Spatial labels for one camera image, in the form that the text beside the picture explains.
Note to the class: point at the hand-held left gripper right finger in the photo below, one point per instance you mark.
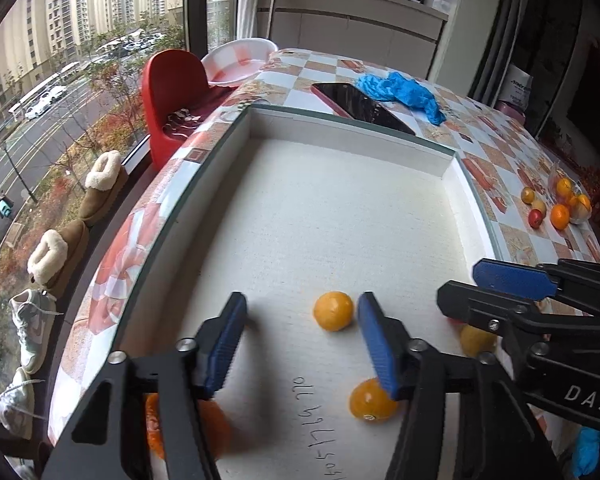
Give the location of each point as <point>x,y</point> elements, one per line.
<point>380,350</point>

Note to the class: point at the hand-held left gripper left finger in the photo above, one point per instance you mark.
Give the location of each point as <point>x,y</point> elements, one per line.
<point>225,345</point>

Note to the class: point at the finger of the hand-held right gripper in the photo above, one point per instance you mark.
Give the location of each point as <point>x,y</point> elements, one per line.
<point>510,277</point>
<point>480,310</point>

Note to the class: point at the tan longan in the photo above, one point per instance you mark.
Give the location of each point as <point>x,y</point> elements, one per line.
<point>539,206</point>
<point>477,341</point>

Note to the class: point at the yellow cherry tomato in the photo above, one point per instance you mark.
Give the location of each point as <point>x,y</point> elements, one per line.
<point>528,195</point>
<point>333,311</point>
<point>367,402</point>

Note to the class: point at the red cherry tomato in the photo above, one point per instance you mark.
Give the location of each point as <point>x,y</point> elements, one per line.
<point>535,218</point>

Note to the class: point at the clear glass bowl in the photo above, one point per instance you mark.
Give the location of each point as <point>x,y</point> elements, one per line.
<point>580,217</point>

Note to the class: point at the white shallow cardboard box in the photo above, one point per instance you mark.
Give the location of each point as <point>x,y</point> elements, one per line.
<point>330,210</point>

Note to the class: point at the person's right hand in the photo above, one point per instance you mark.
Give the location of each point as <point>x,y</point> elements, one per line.
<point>592,452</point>

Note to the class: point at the pale yellow orange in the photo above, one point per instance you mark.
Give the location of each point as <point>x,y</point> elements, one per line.
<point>582,204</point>

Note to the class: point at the checkered printed tablecloth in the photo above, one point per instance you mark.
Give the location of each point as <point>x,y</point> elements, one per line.
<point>480,125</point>

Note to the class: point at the pink plastic stool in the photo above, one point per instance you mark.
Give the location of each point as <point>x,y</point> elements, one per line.
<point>510,111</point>

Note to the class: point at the brown fleece-lined boot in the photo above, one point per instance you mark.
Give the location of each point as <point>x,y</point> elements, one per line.
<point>105,185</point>
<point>55,260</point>

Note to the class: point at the white and green sneaker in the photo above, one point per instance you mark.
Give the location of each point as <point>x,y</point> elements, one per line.
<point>35,320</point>
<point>15,400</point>

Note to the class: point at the white printed bag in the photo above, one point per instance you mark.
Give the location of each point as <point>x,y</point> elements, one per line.
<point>517,85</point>

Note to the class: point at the crumpled blue gloves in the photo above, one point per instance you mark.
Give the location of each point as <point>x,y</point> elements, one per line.
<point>405,92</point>

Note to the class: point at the smartphone with red case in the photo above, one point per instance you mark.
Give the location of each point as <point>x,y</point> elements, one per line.
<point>360,105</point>

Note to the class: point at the grey curtain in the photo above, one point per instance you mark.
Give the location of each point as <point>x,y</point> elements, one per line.
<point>495,35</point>

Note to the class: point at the red plastic chair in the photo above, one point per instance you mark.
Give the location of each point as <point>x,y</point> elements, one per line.
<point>175,90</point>

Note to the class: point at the white cabinet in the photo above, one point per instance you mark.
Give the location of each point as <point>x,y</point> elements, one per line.
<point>355,35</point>

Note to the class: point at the white pole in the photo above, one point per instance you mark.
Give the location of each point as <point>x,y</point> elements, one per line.
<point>273,10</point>

